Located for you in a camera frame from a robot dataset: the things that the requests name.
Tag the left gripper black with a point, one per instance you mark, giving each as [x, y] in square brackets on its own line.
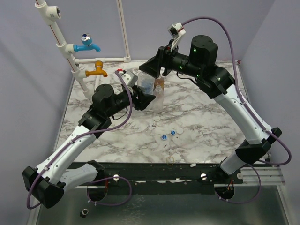
[144, 99]

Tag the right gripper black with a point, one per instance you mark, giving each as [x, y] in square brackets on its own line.
[161, 61]

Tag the clear plastic bottle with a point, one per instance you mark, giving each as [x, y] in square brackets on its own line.
[144, 77]
[159, 100]

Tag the golden energy drink bottle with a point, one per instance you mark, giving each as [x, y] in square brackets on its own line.
[159, 82]

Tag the plain white bottle cap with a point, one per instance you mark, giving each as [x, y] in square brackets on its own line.
[179, 130]

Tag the blue label water bottle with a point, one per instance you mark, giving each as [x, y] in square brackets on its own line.
[148, 85]

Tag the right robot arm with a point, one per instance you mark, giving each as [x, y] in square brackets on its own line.
[220, 86]

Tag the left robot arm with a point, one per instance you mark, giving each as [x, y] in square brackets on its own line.
[49, 180]

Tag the orange faucet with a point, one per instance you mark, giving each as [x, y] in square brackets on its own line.
[98, 70]

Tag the yellow rubber band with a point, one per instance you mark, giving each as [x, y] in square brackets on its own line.
[170, 160]

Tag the blue faucet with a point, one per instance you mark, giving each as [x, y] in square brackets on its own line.
[87, 44]

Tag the small black white knob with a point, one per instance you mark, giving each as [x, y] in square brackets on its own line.
[84, 213]

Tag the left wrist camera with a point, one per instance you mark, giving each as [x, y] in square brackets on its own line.
[129, 77]

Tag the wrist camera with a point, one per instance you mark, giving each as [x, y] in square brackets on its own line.
[129, 77]
[177, 32]

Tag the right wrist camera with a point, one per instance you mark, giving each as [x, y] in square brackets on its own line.
[177, 32]

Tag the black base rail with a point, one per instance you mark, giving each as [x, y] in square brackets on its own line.
[162, 179]

